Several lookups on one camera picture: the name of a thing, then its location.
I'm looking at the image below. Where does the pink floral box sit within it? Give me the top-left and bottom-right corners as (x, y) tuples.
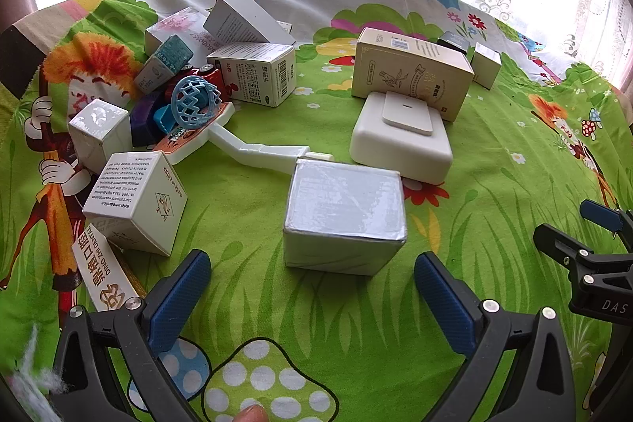
(145, 7), (213, 57)

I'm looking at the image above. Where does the silver white cube box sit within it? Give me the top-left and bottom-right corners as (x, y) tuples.
(68, 98), (133, 176)

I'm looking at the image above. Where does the beige box with drawing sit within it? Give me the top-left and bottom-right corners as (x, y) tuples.
(351, 27), (474, 122)

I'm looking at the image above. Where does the white plastic handled tool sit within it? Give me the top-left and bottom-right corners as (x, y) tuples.
(151, 100), (334, 178)

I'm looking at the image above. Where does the white red medicine box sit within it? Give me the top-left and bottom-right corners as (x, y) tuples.
(206, 42), (296, 108)

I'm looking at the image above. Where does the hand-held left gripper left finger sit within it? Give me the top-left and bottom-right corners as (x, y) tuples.
(52, 249), (213, 422)

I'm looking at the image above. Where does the blue mesh mask bracket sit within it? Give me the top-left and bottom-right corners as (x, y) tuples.
(171, 76), (222, 129)

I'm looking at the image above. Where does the white box with black text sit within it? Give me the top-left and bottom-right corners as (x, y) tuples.
(82, 150), (189, 257)

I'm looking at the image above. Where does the small flat white device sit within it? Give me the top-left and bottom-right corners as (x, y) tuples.
(382, 91), (440, 137)

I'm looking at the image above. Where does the person's left hand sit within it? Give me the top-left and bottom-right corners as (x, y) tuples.
(231, 403), (270, 422)

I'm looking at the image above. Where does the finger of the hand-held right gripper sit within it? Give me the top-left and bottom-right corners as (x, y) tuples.
(533, 223), (633, 320)
(580, 199), (633, 251)

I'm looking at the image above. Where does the red toy car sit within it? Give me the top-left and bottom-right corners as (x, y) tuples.
(171, 62), (233, 101)

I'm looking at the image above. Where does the small silver box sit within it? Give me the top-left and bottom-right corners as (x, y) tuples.
(470, 42), (502, 91)

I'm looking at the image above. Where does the green cartoon printed tablecloth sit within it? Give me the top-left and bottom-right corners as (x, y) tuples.
(0, 0), (633, 422)

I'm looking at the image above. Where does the purple plastic object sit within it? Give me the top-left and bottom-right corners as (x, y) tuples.
(129, 92), (166, 147)

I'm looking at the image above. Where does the plain white tall box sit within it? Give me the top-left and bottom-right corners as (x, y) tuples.
(203, 0), (296, 46)

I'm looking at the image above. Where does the small black box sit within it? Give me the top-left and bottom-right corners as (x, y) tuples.
(437, 31), (470, 55)

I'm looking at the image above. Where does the white rounded plastic case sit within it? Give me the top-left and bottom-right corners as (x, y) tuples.
(349, 92), (454, 184)

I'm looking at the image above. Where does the white box with gold lettering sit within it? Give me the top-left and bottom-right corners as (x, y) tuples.
(72, 221), (142, 311)

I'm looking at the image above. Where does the white taped square box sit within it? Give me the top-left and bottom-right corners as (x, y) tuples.
(283, 158), (407, 277)

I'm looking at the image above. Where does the small teal box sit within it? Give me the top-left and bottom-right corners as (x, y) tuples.
(133, 34), (194, 94)

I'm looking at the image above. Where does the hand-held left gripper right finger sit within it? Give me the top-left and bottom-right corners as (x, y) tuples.
(414, 252), (577, 422)

